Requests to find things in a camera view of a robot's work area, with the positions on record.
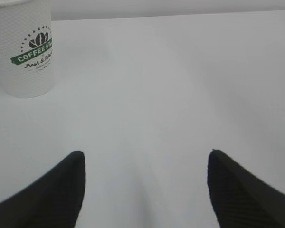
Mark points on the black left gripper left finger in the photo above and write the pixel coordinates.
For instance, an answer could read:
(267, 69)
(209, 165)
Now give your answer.
(52, 201)

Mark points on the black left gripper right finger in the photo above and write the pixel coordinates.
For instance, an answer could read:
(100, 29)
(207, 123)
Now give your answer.
(239, 198)

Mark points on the white paper coffee cup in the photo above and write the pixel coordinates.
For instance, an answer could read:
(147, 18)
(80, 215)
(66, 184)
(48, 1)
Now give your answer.
(26, 47)

